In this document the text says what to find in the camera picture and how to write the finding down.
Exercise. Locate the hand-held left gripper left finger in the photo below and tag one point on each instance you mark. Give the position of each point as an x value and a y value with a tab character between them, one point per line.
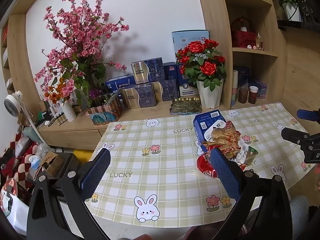
96	172

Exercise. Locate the small cardboard box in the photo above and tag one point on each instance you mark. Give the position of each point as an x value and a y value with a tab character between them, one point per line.
51	163

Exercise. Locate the scalloped gold tin lid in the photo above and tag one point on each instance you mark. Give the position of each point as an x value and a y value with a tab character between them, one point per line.
186	106

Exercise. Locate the light blue fluffy rug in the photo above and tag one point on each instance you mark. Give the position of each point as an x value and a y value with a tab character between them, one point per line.
300	210

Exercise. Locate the orange flower bunch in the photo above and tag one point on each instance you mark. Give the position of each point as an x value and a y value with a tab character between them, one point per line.
58	90

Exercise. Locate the stack of pastel paper cups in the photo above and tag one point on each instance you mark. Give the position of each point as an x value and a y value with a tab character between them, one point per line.
234	90

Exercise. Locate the wooden bookshelf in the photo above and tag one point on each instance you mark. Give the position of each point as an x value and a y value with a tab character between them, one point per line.
17	55

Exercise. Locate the white desk fan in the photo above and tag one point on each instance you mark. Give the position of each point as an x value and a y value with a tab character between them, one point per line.
11	105

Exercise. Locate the wooden shelf unit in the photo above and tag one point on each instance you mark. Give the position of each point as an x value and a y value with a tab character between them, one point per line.
217	42

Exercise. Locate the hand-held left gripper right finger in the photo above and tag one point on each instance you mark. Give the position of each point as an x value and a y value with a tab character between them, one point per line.
225	173

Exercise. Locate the tall light blue box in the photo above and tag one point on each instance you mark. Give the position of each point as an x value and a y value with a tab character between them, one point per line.
185	38

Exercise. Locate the blue white labelled box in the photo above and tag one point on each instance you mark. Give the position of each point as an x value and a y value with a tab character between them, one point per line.
186	90

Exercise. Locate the row of small brown bottles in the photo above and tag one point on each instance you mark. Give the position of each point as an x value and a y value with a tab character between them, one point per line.
58	120

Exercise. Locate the gold blue gift box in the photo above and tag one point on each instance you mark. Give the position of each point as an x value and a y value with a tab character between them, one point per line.
167	90
140	96
150	70

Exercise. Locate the red rose plant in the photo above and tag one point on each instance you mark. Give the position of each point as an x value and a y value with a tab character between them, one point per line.
207	67

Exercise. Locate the small blue box red mark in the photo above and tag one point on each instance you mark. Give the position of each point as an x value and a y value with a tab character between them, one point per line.
170	72

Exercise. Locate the scalloped painted tin box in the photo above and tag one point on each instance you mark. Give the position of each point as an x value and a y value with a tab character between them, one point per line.
105	116

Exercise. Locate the red foil bowl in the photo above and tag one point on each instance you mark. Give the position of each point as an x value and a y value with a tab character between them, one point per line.
205	166

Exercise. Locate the wooden low cabinet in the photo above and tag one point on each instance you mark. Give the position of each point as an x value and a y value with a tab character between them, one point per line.
140	113

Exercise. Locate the red cup white rim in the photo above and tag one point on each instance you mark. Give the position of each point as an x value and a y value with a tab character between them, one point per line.
253	96

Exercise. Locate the pink blossom bouquet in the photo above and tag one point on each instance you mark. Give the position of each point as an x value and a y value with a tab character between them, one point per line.
82	30

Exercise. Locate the small purple blue box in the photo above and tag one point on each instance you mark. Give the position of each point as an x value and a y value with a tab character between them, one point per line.
262	90

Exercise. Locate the blue cardboard box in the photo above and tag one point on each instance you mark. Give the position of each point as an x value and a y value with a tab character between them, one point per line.
207	116

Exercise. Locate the white printed food packet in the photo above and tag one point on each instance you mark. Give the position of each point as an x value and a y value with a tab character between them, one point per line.
212	130

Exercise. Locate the brown plastic cup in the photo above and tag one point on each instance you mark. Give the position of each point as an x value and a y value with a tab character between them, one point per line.
243	96

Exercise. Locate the orange snack wrapper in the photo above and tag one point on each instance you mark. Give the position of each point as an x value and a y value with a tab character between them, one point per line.
227	137

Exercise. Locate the red checked blanket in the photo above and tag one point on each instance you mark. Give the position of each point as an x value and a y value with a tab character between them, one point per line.
15	160

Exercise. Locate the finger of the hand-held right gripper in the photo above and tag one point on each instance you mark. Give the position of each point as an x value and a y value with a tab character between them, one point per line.
308	115
293	135

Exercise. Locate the white wall socket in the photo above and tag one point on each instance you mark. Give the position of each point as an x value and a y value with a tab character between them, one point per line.
111	58

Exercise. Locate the red basket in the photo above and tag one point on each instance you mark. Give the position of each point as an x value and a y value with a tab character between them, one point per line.
242	38

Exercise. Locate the blue flat carton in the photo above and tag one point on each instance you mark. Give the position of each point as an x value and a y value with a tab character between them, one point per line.
117	83

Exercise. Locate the glass perfume bottle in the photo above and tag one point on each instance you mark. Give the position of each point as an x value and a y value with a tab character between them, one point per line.
259	42

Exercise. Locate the checked bunny tablecloth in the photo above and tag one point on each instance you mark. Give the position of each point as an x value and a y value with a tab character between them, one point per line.
162	175

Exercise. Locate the white ribbed vase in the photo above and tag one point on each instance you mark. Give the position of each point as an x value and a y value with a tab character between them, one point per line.
69	112

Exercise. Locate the gold green snack wrapper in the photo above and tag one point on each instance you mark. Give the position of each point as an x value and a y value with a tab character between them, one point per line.
250	155

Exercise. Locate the white faceted plant pot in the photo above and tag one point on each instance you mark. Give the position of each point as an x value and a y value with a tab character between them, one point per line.
210	97

